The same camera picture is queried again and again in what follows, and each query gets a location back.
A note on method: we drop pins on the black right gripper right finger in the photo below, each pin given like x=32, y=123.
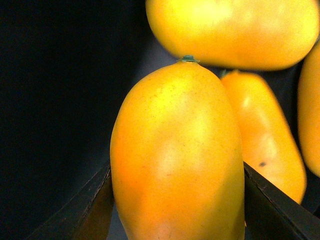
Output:
x=272, y=215

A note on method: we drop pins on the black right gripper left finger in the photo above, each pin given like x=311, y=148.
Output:
x=86, y=216

